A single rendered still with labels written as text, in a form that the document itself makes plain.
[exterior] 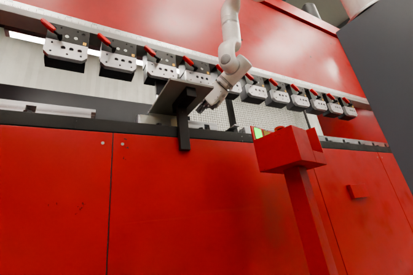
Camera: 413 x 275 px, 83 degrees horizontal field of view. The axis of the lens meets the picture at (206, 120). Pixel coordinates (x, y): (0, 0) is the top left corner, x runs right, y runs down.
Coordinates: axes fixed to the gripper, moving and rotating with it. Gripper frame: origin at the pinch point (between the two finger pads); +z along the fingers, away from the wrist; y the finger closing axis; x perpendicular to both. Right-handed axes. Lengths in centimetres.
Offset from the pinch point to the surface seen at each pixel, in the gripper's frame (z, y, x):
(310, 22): -116, 65, -116
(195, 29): -29, 47, -4
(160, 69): -1.0, 22.8, 15.4
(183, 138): 8.3, -19.3, 20.0
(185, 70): -7.9, 21.3, 4.1
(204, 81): -10.5, 14.3, -4.3
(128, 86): 153, 425, -258
